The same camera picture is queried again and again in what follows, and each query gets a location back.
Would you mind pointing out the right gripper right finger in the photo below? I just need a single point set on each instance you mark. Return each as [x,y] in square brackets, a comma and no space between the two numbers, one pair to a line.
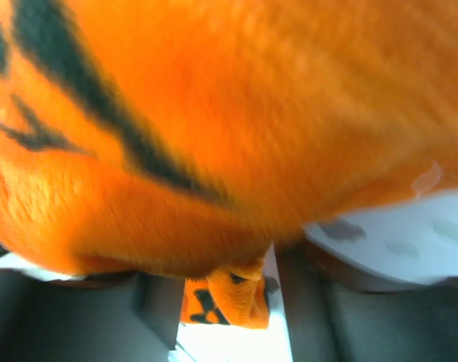
[329,320]

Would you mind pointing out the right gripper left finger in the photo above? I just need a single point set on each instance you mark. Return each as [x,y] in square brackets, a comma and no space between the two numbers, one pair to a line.
[128,318]

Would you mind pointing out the orange patterned pillowcase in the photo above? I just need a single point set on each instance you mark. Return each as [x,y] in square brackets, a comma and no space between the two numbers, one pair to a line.
[185,138]

